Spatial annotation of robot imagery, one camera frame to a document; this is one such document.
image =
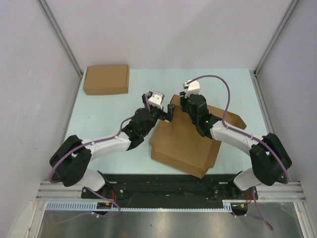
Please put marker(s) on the right aluminium frame post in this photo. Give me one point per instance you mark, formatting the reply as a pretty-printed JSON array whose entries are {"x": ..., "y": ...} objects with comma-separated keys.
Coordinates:
[{"x": 276, "y": 35}]

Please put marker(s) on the aluminium frame post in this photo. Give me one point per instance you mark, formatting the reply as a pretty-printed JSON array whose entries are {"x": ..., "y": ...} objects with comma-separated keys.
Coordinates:
[
  {"x": 48, "y": 13},
  {"x": 276, "y": 35}
]

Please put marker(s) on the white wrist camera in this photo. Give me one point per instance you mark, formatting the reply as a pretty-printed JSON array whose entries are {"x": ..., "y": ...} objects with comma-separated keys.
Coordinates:
[
  {"x": 155, "y": 99},
  {"x": 192, "y": 87}
]

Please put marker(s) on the closed brown cardboard box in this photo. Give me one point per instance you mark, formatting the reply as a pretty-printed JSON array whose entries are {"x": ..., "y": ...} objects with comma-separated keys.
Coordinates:
[{"x": 106, "y": 80}]

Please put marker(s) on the left aluminium frame post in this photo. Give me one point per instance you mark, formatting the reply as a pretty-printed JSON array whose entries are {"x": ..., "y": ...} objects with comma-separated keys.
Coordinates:
[{"x": 48, "y": 13}]

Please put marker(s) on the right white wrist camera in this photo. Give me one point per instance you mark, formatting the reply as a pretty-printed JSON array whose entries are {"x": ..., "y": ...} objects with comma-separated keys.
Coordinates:
[{"x": 192, "y": 87}]

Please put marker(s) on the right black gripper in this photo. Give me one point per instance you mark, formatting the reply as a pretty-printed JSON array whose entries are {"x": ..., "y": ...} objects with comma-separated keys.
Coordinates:
[{"x": 183, "y": 100}]

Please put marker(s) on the white slotted cable duct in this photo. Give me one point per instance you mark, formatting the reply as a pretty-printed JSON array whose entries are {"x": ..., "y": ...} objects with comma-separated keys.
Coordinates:
[{"x": 204, "y": 206}]

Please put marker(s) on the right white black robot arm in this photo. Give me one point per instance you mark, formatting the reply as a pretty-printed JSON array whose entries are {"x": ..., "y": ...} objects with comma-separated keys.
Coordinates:
[{"x": 269, "y": 158}]

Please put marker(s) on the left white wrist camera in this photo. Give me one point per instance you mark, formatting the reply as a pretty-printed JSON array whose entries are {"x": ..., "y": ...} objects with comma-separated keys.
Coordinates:
[{"x": 155, "y": 99}]

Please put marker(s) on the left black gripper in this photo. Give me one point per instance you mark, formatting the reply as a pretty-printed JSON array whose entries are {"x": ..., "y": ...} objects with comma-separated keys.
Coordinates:
[{"x": 170, "y": 110}]

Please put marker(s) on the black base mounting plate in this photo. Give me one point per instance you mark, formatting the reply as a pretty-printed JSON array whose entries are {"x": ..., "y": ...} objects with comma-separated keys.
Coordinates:
[{"x": 123, "y": 186}]

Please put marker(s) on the front aluminium extrusion rail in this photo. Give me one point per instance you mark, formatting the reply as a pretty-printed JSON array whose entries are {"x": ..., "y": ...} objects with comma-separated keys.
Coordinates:
[{"x": 291, "y": 192}]

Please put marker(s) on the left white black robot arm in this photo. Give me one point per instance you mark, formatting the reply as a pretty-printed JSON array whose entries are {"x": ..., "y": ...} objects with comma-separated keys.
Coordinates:
[{"x": 70, "y": 162}]

